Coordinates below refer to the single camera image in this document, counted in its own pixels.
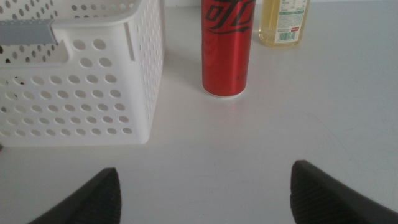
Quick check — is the red cola can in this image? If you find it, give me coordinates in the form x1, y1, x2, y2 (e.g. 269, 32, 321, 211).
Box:
201, 0, 256, 99

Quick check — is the yellow juice bottle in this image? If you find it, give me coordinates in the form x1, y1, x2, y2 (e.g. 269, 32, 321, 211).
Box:
258, 0, 311, 48

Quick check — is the white perforated plastic basket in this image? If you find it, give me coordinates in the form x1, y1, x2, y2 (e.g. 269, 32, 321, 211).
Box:
0, 0, 165, 147

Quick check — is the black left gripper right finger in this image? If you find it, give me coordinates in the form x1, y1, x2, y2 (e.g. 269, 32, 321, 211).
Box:
289, 159, 398, 224

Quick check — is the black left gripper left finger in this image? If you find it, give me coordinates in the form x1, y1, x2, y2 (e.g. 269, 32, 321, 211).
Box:
27, 167, 122, 224

